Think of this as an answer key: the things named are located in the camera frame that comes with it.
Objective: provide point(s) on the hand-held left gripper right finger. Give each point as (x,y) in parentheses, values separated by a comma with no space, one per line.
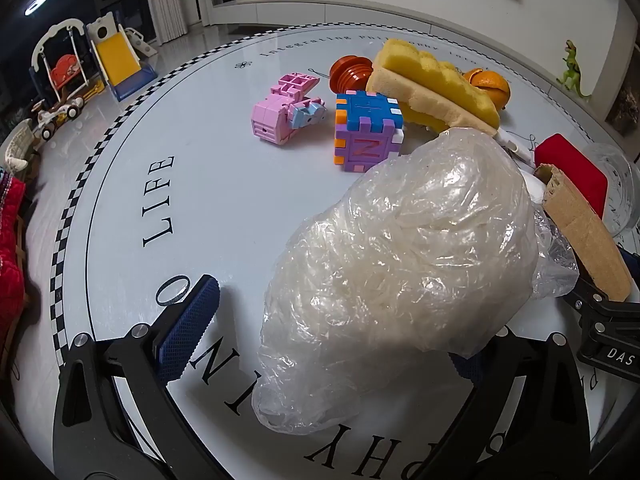
(470,367)

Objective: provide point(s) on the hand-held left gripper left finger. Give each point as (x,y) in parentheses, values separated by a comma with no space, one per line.
(192,322)

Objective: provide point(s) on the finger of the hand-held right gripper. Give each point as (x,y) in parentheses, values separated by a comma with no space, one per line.
(592,302)
(631,255)

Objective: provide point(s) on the brown cardboard piece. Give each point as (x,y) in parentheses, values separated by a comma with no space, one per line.
(590,240)

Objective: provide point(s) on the clear plastic bag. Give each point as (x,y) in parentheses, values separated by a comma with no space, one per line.
(400,260)

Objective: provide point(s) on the pink block toy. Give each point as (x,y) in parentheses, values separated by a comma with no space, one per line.
(275,115)

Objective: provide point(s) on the orange-red ribbed plastic spool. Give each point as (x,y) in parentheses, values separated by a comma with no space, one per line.
(350,72)

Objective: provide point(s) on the red box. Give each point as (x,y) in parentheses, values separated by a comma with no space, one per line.
(575,160)

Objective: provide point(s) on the dark brown object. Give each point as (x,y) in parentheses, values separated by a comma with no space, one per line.
(625,110)

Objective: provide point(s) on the red quilted blanket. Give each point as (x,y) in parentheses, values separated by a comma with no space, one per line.
(10,270)

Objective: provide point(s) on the green dinosaur toy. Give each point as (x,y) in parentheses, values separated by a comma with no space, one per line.
(570,72)

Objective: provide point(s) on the blue purple foam cube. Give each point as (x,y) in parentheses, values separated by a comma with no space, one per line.
(367,150)

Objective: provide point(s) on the white toy car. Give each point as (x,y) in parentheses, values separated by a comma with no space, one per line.
(60,110)

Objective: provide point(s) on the yellow sponge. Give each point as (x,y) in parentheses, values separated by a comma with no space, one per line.
(425,80)

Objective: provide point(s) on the yellow toy slide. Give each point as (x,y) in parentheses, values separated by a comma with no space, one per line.
(117,60)

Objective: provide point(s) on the grey window curtain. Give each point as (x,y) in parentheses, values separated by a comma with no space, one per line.
(170,0)

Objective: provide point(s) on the white low wall cabinet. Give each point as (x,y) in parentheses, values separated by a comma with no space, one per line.
(350,10)

